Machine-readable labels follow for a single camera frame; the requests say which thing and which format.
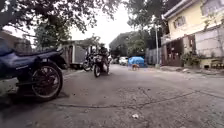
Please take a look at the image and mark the white car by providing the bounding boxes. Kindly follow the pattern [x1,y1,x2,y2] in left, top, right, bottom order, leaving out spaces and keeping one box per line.
[118,56,130,66]

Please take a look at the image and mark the black motorcycle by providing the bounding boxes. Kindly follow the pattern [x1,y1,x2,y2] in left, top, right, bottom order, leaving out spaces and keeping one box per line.
[92,53,111,79]

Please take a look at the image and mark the person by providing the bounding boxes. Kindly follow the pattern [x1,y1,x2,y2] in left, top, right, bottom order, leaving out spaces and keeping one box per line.
[96,45,110,72]

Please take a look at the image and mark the brown dog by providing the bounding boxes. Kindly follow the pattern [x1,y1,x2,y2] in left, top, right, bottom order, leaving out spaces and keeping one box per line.
[131,63,140,71]

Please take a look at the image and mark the blue tarp covered vehicle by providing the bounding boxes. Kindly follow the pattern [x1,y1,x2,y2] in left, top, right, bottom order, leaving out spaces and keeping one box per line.
[127,55,146,69]

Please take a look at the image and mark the parked motorcycle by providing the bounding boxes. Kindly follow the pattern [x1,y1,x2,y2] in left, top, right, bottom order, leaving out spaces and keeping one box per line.
[81,52,96,72]

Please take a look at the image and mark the dark distant trees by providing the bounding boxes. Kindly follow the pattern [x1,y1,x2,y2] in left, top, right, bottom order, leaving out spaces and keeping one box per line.
[108,0,181,64]

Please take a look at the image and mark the grey concrete road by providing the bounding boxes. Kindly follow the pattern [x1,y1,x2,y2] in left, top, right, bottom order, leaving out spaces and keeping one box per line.
[0,63,224,128]

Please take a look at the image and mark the grey shed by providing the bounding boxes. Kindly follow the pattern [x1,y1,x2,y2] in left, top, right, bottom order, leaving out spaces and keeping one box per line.
[58,39,92,70]

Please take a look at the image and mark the pale pole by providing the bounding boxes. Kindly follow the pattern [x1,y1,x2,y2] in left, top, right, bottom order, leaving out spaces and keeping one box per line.
[153,23,161,69]

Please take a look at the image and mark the overhanging tree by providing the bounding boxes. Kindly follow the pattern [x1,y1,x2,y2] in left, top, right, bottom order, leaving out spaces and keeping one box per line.
[0,0,125,51]

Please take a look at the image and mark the blue motorcycle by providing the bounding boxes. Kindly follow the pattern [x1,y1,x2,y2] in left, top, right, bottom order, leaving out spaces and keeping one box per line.
[0,37,69,103]

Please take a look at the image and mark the yellow two-storey house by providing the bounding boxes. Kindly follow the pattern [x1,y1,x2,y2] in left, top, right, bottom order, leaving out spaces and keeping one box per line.
[160,0,224,70]

